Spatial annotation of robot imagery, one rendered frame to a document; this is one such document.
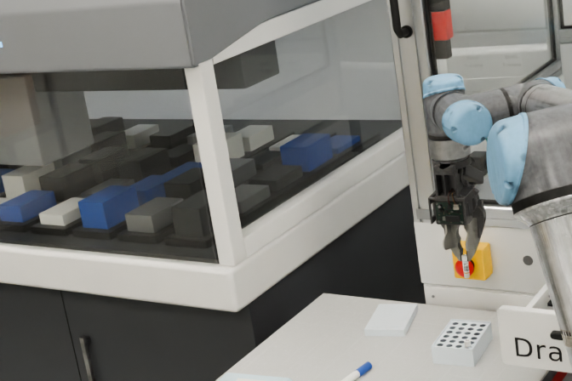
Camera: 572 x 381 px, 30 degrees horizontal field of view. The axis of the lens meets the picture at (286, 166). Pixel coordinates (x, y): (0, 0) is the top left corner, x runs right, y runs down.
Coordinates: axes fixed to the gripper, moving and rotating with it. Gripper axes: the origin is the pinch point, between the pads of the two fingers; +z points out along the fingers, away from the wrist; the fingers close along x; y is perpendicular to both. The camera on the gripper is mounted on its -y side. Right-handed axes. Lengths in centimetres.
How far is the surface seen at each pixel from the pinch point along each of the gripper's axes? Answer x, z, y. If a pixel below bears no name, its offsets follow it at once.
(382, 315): -24.0, 19.8, -10.1
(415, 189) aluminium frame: -18.0, -4.6, -22.5
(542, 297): 14.2, 8.4, 0.1
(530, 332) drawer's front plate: 15.7, 8.2, 14.6
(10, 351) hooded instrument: -141, 43, -16
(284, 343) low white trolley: -41.5, 21.5, 3.0
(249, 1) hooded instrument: -52, -48, -24
